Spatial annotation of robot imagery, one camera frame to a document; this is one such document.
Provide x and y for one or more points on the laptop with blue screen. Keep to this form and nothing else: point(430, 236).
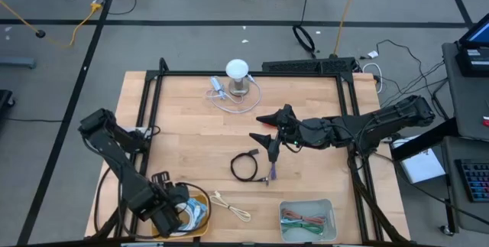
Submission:
point(479, 34)

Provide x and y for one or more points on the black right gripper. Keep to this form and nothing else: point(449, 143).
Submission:
point(309, 134)

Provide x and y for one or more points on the small white adapter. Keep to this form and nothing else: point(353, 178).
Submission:
point(373, 54)

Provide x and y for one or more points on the white paper box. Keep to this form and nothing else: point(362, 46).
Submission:
point(420, 166)

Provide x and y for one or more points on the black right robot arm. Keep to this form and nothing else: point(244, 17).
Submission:
point(382, 124)

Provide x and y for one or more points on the yellow plastic bin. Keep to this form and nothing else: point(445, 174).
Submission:
point(204, 229)

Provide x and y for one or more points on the blue-grey metal bar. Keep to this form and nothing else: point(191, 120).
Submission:
point(17, 62)

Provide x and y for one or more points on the small red item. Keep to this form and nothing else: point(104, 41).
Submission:
point(486, 121)

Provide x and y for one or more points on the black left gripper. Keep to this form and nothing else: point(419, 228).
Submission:
point(168, 208)

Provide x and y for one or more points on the grey desk top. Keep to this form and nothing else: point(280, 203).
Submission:
point(470, 216)
point(466, 101)

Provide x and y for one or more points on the black desk bar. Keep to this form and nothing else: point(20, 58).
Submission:
point(424, 140)

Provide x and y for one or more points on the round black floor plug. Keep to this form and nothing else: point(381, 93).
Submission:
point(40, 33)

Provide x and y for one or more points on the black caster wheel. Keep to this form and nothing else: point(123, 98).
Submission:
point(447, 230)

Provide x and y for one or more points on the black equipment base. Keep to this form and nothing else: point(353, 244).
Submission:
point(5, 101)

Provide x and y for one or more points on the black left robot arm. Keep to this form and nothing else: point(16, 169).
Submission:
point(114, 151)

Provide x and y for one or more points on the black backlit keyboard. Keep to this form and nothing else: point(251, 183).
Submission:
point(475, 180)

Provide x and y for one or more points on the grey plastic bin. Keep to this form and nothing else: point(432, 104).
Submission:
point(305, 204)

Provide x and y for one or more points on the black metal table frame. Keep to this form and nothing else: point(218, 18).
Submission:
point(191, 73)

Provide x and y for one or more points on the black device box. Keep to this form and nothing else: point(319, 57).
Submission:
point(473, 65)

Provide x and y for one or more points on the brass table lamp white shade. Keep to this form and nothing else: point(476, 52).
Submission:
point(237, 68)

